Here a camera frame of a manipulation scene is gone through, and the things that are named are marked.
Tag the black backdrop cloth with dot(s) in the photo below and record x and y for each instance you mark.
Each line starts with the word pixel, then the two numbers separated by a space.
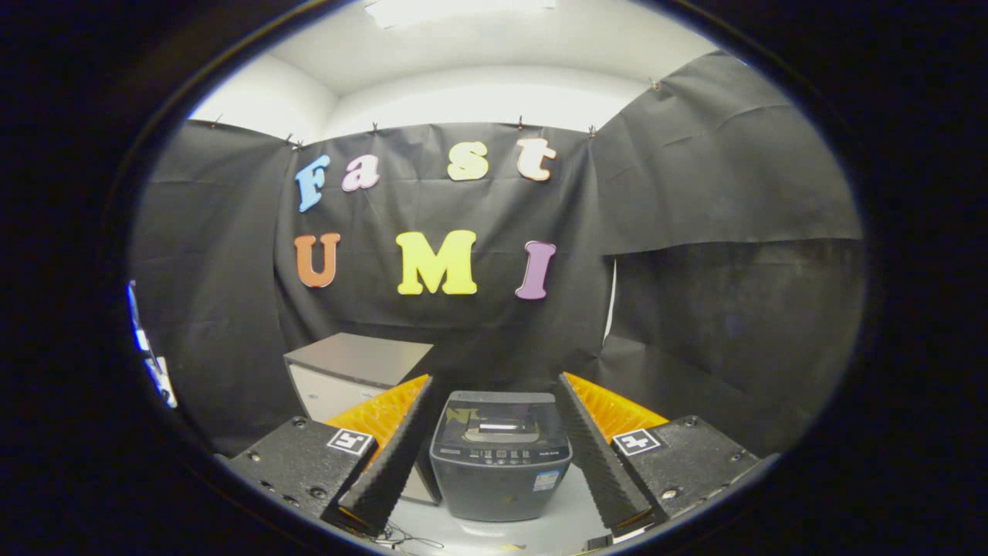
pixel 695 193

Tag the dark washing machine lid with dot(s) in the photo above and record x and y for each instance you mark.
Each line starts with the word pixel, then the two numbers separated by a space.
pixel 502 425

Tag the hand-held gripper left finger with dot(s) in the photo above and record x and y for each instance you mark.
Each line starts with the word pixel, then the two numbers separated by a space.
pixel 390 471

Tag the grey cabinet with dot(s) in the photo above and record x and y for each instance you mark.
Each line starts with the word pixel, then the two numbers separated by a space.
pixel 355 359

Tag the grey washing machine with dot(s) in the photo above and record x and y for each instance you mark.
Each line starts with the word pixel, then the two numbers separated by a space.
pixel 494 494

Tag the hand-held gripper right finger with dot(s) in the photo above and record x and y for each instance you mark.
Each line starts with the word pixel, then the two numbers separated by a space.
pixel 602 471

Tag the large ceiling light panel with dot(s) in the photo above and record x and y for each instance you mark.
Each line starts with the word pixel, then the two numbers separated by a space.
pixel 455 9

